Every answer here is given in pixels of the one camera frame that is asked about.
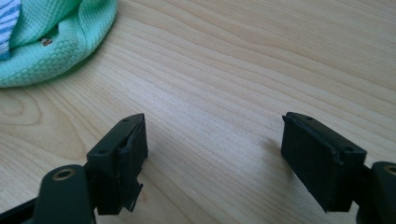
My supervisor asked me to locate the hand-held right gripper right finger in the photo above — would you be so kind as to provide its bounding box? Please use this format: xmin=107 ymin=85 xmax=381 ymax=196
xmin=280 ymin=111 xmax=368 ymax=214

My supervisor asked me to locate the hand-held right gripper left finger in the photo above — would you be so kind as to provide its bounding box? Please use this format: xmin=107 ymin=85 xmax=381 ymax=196
xmin=85 ymin=113 xmax=149 ymax=217

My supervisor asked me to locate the mint green waffle cloth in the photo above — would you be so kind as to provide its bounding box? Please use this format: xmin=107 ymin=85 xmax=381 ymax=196
xmin=0 ymin=0 xmax=119 ymax=89

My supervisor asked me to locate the blue white striped cloth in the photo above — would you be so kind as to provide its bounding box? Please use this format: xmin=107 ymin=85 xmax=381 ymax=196
xmin=0 ymin=0 xmax=22 ymax=62

